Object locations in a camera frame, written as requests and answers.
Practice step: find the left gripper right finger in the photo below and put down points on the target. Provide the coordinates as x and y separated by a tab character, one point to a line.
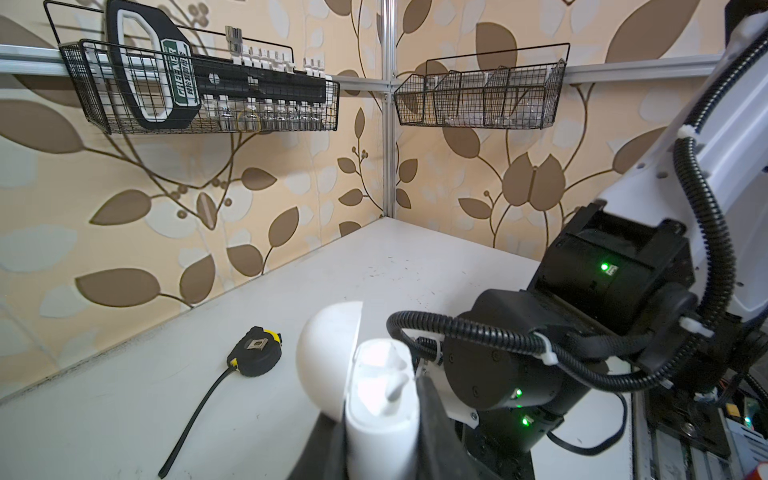
440	453

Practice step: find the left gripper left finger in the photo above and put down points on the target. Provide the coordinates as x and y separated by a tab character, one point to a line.
324	455

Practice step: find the white round earbud case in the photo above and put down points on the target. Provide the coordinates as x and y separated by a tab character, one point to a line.
328	353

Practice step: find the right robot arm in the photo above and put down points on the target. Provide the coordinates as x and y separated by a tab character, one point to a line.
657	287

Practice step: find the black yellow tape measure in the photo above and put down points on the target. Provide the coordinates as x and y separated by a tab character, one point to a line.
254	355

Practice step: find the black socket set holder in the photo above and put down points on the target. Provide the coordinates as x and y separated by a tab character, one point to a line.
166	86

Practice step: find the right side wire basket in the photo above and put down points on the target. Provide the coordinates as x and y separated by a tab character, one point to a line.
510	89

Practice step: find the wire basket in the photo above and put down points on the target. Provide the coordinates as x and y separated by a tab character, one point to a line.
88	66
510	89

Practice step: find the rear wire basket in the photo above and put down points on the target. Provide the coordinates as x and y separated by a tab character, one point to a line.
88	66

